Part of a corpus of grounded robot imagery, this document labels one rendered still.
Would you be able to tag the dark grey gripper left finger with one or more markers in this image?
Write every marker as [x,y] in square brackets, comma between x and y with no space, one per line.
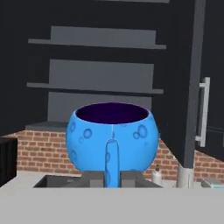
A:
[94,178]

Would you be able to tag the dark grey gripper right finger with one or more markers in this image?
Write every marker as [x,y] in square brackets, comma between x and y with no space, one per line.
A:
[130,178]

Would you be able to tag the blue spotted mug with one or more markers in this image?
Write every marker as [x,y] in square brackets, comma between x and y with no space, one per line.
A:
[116,140]

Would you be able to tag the grey cabinet shelf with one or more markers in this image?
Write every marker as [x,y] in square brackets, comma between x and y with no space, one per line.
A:
[96,43]
[93,88]

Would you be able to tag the dark cabinet door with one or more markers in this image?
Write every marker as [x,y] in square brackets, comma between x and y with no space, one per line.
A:
[20,67]
[180,87]

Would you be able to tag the white soap dispenser bottle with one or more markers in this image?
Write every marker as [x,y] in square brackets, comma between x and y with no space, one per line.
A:
[157,176]

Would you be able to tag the grey sink basin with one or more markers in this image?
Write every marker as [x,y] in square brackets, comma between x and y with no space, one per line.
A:
[54,181]

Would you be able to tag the white tap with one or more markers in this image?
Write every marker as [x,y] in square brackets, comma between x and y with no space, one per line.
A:
[185,176]

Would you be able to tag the teal and white sponge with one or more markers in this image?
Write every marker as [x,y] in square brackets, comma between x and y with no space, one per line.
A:
[213,183]

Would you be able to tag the black appliance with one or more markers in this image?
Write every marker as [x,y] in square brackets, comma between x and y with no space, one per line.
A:
[7,160]

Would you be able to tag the dark open wall cabinet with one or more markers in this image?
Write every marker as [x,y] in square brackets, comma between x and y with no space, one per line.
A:
[102,73]

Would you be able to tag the dark closed wall cabinet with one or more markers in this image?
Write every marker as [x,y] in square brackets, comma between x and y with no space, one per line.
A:
[215,73]

